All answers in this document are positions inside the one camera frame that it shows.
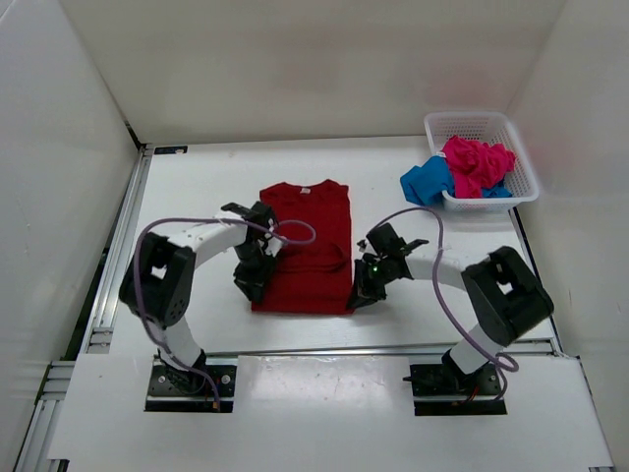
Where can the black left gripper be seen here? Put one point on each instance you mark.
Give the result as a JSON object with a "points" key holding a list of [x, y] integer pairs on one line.
{"points": [[256, 281]]}

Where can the blue t-shirt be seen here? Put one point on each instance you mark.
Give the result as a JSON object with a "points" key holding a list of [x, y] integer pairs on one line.
{"points": [[423, 185]]}

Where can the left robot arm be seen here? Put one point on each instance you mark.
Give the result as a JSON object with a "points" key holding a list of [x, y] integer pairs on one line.
{"points": [[157, 285]]}

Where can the pink t-shirt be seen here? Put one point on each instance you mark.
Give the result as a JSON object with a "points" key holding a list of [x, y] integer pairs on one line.
{"points": [[479, 169]]}

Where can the aluminium front rail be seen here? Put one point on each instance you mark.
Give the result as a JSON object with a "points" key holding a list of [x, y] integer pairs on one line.
{"points": [[319, 351]]}

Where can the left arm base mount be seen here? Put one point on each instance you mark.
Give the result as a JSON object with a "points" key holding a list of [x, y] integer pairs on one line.
{"points": [[172, 391]]}

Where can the red t-shirt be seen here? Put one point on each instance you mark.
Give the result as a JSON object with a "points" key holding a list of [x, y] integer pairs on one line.
{"points": [[313, 279]]}

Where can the aluminium left side rail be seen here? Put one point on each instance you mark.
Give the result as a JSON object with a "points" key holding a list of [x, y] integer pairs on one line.
{"points": [[51, 379]]}

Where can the aluminium rail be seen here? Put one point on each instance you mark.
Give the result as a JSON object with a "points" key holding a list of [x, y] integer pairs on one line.
{"points": [[319, 351], [51, 379]]}

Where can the white front cover board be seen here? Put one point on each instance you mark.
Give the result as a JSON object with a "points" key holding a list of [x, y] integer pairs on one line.
{"points": [[332, 414]]}

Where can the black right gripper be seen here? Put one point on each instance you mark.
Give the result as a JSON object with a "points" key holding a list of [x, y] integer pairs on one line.
{"points": [[363, 292]]}

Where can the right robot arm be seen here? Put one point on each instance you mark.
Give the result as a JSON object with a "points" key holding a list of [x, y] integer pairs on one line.
{"points": [[507, 298]]}

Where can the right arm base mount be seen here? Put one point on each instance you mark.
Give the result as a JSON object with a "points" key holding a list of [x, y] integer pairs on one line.
{"points": [[437, 393]]}

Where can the white plastic laundry basket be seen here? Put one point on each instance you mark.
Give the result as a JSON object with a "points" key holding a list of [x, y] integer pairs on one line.
{"points": [[486, 127]]}

